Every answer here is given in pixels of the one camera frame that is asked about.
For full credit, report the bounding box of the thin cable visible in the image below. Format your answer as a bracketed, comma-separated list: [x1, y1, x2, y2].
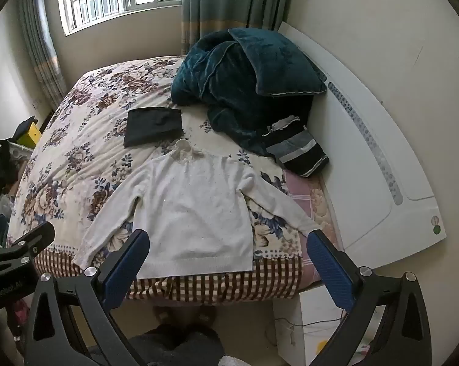
[268, 309, 348, 347]

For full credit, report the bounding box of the black folded garment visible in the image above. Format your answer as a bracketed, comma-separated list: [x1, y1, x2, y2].
[123, 108, 183, 148]

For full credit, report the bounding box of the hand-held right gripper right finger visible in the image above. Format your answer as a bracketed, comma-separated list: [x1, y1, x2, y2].
[307, 230, 433, 366]

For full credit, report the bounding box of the teal plush pillow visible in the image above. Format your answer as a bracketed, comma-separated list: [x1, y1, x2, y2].
[228, 27, 327, 96]

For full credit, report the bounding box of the yellow box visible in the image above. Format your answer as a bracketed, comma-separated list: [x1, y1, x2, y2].
[22, 122, 43, 149]

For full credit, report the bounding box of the white bed headboard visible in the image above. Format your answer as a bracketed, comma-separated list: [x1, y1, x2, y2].
[277, 21, 447, 271]

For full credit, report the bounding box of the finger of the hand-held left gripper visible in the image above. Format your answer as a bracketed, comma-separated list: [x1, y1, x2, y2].
[5, 221, 56, 254]

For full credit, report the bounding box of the black grey striped garment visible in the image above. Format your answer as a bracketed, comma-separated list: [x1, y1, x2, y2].
[262, 116, 331, 178]

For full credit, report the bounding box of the black cloth pile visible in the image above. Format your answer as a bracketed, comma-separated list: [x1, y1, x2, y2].
[0, 139, 24, 195]

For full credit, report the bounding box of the white plastic storage box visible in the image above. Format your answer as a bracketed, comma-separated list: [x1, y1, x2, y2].
[6, 141, 29, 161]

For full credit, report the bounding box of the narrow grey-green curtain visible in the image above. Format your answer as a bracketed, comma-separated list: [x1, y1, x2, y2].
[16, 0, 68, 109]

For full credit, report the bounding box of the dark cloth on box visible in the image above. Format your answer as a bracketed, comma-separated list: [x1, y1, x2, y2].
[10, 116, 37, 140]

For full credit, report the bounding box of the teal plush blanket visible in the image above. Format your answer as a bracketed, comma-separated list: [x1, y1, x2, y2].
[171, 32, 316, 157]

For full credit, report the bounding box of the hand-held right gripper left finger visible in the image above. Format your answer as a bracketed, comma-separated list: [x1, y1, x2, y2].
[24, 229, 154, 366]

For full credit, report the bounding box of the white towel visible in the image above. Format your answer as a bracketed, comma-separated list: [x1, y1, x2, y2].
[73, 140, 322, 279]

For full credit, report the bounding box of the brown fuzzy slipper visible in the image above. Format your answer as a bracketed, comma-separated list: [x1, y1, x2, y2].
[191, 307, 217, 328]

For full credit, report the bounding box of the white nightstand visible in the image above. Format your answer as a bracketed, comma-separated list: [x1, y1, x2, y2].
[273, 286, 386, 366]

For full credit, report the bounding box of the bed with floral sheet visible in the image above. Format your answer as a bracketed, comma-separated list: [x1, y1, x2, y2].
[6, 56, 304, 306]

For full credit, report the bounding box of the pink bed sheet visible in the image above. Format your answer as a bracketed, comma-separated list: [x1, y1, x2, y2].
[283, 168, 344, 286]

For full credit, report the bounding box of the wide grey-green curtain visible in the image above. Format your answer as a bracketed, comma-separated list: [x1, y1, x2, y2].
[181, 0, 291, 56]

